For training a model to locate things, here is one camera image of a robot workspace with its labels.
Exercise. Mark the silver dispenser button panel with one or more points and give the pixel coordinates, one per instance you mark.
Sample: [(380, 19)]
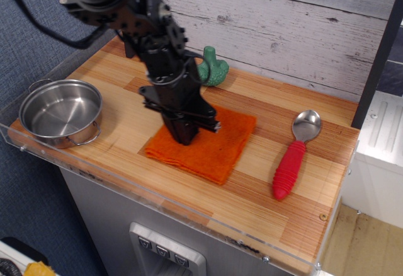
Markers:
[(160, 255)]

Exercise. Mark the clear acrylic guard rail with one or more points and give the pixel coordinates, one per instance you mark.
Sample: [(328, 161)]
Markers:
[(289, 234)]

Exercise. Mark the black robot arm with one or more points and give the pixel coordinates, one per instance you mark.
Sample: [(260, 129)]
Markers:
[(150, 32)]

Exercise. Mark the dark right vertical post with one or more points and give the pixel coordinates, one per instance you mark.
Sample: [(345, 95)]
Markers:
[(386, 43)]

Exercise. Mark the green toy broccoli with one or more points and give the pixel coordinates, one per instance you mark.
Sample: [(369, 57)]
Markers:
[(212, 71)]

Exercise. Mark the yellow object bottom left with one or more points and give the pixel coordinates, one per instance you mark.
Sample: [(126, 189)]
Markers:
[(38, 269)]

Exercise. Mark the red handled metal spoon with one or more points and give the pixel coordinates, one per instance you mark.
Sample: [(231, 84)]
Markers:
[(305, 127)]

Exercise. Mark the grey toy fridge cabinet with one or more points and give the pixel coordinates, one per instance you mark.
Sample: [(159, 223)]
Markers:
[(108, 213)]

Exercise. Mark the dark left vertical post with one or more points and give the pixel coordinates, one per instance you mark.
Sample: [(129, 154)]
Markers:
[(131, 46)]

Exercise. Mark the white toy sink unit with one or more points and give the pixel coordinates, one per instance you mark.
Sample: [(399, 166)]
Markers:
[(373, 184)]

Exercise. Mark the dark vertical post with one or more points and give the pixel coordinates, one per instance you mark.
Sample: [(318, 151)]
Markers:
[(131, 46), (386, 43)]

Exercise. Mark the orange towel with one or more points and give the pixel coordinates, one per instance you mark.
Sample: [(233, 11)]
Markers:
[(210, 155)]

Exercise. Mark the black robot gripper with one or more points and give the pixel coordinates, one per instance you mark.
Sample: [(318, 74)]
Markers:
[(181, 98)]

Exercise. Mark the stainless steel pot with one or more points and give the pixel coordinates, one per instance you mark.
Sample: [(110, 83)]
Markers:
[(63, 113)]

